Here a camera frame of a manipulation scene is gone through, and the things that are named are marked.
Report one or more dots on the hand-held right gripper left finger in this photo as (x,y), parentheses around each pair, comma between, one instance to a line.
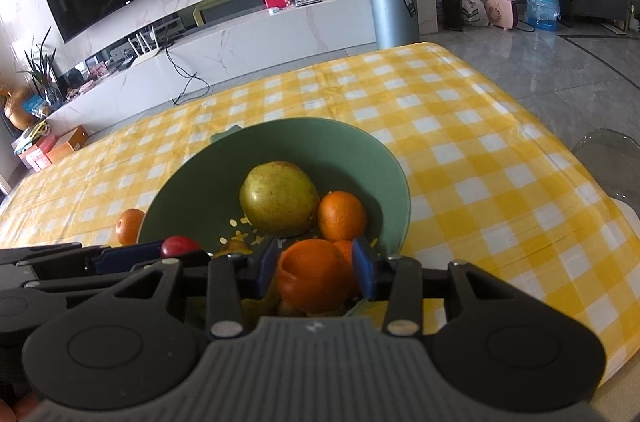
(265,269)

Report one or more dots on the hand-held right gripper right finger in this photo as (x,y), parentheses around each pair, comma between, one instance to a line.
(367,269)

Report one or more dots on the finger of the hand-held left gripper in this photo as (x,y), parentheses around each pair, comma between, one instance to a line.
(127,258)

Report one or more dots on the orange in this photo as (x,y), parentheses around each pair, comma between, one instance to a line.
(131,226)
(312,274)
(346,248)
(342,216)

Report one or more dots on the small red fruit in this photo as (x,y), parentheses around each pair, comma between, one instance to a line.
(180,246)

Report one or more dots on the green yellow pear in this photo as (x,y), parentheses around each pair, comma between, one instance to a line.
(280,199)

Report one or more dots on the green bowl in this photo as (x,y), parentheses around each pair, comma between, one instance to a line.
(280,142)

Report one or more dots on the person's left hand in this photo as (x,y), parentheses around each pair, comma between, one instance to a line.
(15,409)

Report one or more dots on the orange cardboard box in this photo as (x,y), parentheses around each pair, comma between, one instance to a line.
(67,145)

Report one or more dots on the pink box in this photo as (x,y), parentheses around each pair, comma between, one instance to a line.
(35,152)

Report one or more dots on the yellow checked tablecloth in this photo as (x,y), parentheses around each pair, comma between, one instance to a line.
(475,162)

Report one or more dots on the golden vase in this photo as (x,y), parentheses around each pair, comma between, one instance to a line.
(19,110)

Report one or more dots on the tall leafy plant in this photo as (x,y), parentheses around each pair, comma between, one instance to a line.
(42,72)

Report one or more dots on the white router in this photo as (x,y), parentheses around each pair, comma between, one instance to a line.
(145,50)

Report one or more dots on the white marble media console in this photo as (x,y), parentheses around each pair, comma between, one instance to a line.
(280,37)

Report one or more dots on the silver trash can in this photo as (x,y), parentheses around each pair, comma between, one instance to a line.
(394,15)

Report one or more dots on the clear plastic chair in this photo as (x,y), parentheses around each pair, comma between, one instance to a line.
(607,167)

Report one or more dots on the white plastic bag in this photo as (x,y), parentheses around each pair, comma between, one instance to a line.
(472,7)

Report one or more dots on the pink heater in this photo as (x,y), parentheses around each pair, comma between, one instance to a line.
(501,11)

